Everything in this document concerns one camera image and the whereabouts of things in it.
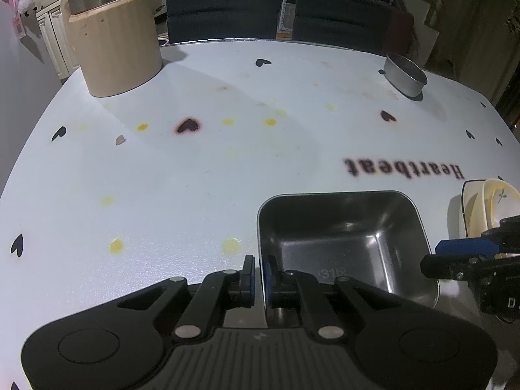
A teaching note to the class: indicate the white square plate blue rim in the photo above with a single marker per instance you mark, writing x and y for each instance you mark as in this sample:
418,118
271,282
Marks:
471,185

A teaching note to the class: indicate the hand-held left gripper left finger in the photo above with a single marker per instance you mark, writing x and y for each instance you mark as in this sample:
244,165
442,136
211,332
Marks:
252,282

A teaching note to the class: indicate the steel rectangular tray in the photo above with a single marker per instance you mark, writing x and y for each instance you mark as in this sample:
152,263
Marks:
345,219

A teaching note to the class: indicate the small floral bowl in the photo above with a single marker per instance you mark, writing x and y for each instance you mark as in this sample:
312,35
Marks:
503,200

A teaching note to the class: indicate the staircase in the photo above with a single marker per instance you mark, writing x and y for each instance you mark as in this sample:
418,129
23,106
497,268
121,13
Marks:
426,4

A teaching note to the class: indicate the maroon chair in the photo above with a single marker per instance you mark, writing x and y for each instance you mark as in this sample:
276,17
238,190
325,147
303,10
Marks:
402,28

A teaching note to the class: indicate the small round steel bowl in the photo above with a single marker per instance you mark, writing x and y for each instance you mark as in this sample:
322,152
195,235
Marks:
402,77

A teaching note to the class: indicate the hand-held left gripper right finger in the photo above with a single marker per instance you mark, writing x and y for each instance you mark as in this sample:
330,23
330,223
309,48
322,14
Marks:
266,282

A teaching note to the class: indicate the white plush toy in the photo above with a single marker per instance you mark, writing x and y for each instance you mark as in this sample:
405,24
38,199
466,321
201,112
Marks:
25,3

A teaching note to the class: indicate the small grey scrap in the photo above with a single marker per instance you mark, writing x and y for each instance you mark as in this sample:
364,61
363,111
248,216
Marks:
120,140

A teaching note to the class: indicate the beige cylinder container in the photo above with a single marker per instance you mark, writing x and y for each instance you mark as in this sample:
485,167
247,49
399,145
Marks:
118,48

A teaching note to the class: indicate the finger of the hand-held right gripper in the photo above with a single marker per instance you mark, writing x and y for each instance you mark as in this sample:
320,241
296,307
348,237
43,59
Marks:
447,268
463,247

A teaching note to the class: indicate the white kitchen cabinet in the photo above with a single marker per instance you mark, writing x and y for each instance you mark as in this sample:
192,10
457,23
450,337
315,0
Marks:
53,36

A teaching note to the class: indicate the pink ribbon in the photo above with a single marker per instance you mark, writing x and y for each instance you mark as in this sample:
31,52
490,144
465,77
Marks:
17,16

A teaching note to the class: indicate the dark blue chair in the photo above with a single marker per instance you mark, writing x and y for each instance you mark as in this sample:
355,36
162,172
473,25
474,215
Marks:
223,12
341,20

